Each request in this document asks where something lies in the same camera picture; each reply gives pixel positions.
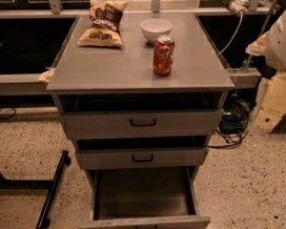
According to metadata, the white ceramic bowl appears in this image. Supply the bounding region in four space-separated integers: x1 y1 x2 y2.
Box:
141 19 173 44

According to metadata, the grey drawer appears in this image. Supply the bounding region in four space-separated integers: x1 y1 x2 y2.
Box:
79 167 211 229
75 147 208 170
60 109 223 139

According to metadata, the black cable bundle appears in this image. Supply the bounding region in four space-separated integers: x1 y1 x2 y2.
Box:
208 97 252 150

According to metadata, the black floor stand bar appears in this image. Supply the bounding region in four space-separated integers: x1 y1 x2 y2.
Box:
35 150 71 229

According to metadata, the orange coke can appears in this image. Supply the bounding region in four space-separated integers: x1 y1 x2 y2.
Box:
153 35 175 76

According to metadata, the grey bottom drawer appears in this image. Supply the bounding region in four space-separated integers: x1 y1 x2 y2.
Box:
79 167 211 229

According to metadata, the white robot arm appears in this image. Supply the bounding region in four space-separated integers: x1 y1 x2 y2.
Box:
246 10 286 132

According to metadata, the metal diagonal rod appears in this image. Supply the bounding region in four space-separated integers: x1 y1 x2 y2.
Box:
237 0 285 74

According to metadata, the yellow sponge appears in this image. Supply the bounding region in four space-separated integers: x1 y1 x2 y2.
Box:
38 69 55 84

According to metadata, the grey top drawer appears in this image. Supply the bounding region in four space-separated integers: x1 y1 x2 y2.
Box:
60 109 223 139

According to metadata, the white power strip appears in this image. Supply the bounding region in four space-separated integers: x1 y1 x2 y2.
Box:
221 0 248 15

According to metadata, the white power cable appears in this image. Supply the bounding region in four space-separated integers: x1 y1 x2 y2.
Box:
216 10 244 56

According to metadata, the black floor cable left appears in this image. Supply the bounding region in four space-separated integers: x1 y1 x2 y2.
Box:
0 107 17 120

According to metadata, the grey drawer cabinet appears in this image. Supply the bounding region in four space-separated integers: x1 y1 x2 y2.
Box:
46 12 235 229

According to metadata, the yellow brown chip bag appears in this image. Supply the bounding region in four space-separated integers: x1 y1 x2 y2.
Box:
78 0 127 48

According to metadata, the grey middle drawer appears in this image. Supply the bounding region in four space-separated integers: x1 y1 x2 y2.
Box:
75 147 208 170

